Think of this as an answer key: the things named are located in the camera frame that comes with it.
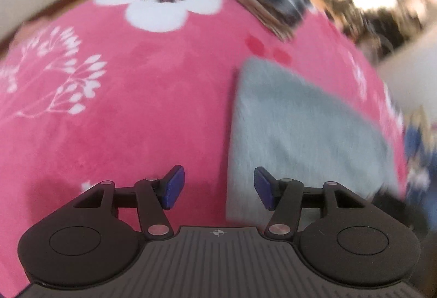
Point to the grey fleece towel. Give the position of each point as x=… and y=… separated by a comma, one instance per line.
x=290, y=130

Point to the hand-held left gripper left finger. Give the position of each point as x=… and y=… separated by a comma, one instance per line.
x=174, y=187

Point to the blue denim jacket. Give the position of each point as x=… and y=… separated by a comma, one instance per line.
x=414, y=137

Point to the pink floral blanket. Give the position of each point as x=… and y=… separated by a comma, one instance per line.
x=119, y=113

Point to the beige folded garment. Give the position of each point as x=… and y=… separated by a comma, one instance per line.
x=245, y=0

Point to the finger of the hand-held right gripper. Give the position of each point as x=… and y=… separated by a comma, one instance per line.
x=399, y=211

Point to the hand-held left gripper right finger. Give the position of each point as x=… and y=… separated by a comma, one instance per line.
x=263, y=187

